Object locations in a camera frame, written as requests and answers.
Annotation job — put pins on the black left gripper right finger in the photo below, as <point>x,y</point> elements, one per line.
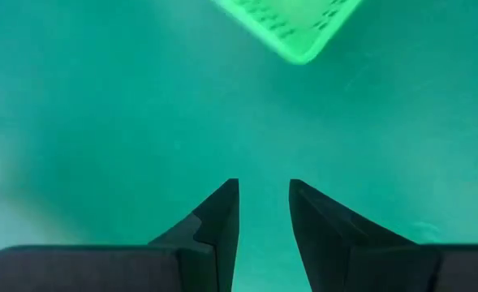
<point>364,263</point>

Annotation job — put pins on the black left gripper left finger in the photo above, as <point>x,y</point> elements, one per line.
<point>121,269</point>

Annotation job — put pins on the green perforated plastic basket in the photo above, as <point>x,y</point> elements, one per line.
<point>295,28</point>

